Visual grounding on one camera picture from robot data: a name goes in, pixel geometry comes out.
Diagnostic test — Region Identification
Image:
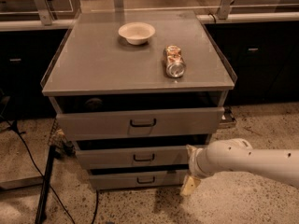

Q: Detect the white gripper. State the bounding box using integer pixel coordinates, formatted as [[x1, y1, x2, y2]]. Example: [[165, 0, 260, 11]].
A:
[[180, 145, 214, 196]]

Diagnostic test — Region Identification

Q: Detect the grey drawer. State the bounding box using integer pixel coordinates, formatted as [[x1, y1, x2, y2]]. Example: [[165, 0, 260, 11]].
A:
[[57, 91, 224, 141], [73, 133, 213, 170], [89, 164, 189, 190]]

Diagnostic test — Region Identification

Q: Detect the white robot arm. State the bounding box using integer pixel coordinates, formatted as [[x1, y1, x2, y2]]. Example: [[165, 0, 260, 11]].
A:
[[180, 138, 299, 196]]

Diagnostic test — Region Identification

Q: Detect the grey drawer cabinet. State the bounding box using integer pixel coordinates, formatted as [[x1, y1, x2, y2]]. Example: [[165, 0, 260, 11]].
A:
[[40, 9, 238, 192]]

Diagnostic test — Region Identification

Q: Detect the round object in drawer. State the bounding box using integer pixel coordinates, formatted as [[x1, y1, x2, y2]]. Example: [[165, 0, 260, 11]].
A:
[[84, 98, 103, 112]]

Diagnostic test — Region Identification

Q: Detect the lying drink can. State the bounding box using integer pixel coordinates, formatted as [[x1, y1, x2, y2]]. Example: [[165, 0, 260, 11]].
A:
[[164, 45, 186, 78]]

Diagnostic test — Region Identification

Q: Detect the black metal stand leg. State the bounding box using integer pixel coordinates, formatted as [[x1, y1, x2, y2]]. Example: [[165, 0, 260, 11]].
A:
[[35, 146, 55, 224]]

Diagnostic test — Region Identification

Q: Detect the white bowl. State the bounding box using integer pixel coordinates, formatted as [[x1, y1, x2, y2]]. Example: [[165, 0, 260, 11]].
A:
[[118, 22, 155, 46]]

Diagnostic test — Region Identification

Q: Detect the black floor cable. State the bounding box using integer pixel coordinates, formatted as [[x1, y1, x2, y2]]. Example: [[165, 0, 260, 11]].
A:
[[0, 114, 100, 224]]

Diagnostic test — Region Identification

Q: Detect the white counter rail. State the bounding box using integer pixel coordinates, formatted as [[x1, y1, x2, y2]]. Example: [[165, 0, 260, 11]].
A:
[[0, 12, 299, 32]]

